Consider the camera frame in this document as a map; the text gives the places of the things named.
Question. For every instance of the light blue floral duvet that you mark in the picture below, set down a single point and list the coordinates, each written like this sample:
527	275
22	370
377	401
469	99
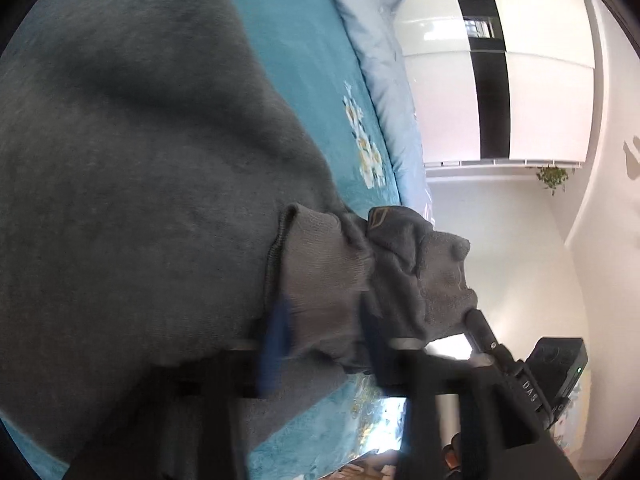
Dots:
385	85

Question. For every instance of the grey sweatshirt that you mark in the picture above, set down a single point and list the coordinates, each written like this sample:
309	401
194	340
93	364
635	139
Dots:
150	160

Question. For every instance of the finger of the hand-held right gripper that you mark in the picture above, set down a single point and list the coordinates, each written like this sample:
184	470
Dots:
484	332

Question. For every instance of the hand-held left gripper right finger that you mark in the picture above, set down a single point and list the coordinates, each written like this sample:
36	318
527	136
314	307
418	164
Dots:
382	360

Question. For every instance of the butterfly wall decals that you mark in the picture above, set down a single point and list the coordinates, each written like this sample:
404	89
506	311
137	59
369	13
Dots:
633	157

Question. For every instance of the green hanging plant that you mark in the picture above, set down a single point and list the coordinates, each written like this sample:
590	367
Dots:
552	179

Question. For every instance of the white wardrobe with black stripe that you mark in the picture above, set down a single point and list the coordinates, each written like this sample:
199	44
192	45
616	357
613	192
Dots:
450	85

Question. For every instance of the teal floral bed sheet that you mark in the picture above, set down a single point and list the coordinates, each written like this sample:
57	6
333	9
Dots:
310	60

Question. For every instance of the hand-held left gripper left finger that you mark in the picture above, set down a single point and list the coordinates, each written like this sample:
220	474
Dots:
272	350

